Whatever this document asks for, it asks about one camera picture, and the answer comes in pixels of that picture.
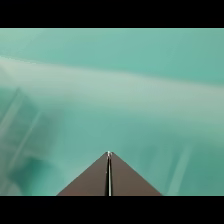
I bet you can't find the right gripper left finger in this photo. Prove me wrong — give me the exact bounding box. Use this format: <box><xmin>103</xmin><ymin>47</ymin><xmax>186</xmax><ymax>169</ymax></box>
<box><xmin>56</xmin><ymin>151</ymin><xmax>109</xmax><ymax>197</ymax></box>

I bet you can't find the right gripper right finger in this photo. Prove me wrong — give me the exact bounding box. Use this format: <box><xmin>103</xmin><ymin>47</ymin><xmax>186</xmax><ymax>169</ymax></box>
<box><xmin>109</xmin><ymin>151</ymin><xmax>163</xmax><ymax>197</ymax></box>

